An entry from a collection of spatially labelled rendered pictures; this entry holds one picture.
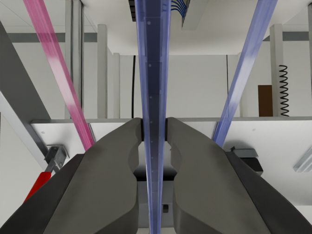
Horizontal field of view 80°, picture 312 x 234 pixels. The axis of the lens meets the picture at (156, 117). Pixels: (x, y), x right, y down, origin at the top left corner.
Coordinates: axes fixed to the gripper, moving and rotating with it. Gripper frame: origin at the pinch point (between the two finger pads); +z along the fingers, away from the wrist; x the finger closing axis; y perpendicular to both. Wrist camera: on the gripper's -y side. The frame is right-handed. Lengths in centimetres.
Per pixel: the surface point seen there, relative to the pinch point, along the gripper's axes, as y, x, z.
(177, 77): 51, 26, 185
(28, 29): 4, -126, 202
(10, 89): 2.4, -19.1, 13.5
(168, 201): 25.0, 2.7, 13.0
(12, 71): 0.5, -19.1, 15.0
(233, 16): -6, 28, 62
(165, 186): 24.2, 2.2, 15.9
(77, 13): -7, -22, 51
